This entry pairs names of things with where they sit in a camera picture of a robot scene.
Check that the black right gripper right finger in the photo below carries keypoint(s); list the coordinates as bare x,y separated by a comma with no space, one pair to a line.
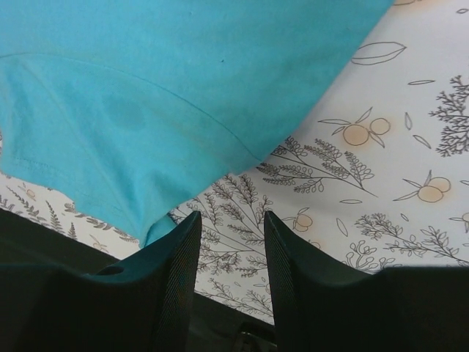
321,304

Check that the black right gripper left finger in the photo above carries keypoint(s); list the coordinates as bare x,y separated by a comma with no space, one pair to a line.
141,303

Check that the teal t shirt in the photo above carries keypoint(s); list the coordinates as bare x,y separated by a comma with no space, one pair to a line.
131,108

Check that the floral patterned table mat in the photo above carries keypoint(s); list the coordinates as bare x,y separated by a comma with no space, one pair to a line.
376,175

